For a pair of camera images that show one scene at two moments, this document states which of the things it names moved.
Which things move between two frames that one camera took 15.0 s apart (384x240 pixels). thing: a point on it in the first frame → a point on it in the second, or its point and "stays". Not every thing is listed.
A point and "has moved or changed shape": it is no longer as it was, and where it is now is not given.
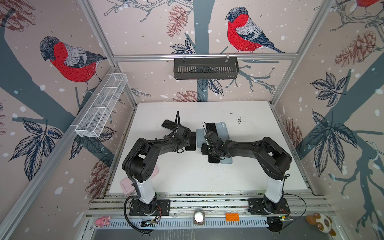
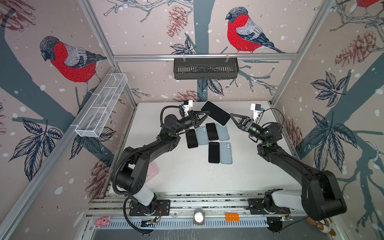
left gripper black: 187,141 → 190,119
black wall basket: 206,68 stays
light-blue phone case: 200,133 stays
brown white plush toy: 323,223 stays
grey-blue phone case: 222,132 stays
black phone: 211,127 stays
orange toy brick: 232,217 stays
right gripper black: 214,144 → 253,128
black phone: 169,125 has moved or changed shape
